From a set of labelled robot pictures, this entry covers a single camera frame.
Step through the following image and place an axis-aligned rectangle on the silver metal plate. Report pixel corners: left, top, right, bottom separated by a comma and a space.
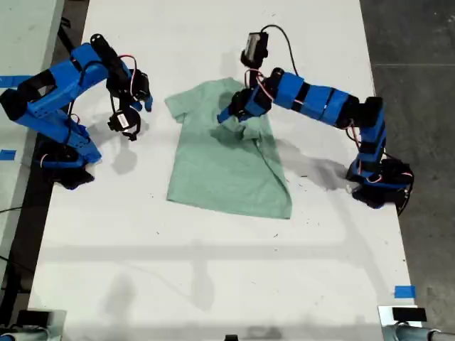
26, 308, 68, 341
377, 305, 424, 341

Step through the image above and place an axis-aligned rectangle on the long blue tape strip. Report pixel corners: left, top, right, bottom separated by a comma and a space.
0, 75, 35, 89

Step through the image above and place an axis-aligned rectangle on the small black box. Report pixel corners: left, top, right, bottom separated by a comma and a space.
16, 310, 50, 326
392, 307, 427, 320

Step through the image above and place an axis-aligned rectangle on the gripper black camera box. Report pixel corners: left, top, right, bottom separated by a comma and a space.
107, 108, 142, 142
240, 31, 270, 68

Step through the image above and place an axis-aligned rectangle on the grey metal tube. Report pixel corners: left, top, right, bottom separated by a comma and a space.
0, 327, 49, 341
383, 323, 455, 341

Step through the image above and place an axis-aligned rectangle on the pale green T-shirt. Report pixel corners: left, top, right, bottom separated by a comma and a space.
164, 77, 293, 220

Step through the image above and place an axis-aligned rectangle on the camera black cable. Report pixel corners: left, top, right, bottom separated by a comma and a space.
65, 60, 120, 124
260, 23, 299, 76

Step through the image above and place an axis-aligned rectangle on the pale grey side table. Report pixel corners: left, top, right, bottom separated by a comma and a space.
0, 0, 67, 281

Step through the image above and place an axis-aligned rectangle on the black stand leg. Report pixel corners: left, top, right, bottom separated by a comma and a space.
56, 5, 80, 65

